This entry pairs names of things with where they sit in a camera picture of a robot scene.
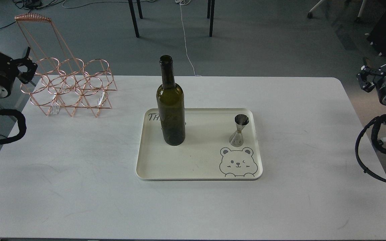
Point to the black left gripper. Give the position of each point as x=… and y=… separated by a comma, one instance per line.
x=25, y=69

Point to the silver steel jigger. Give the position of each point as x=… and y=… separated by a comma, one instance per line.
x=236, y=139

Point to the dark green wine bottle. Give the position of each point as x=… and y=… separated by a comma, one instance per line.
x=170, y=101

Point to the black left table legs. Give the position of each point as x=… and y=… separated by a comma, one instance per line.
x=133, y=15

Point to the black table legs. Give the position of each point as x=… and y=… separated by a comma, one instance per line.
x=133, y=15
x=210, y=15

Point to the black right table legs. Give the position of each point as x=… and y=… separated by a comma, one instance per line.
x=210, y=15

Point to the cream bear serving tray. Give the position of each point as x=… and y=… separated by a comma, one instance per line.
x=205, y=154

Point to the copper wire bottle rack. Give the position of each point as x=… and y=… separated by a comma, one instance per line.
x=65, y=83

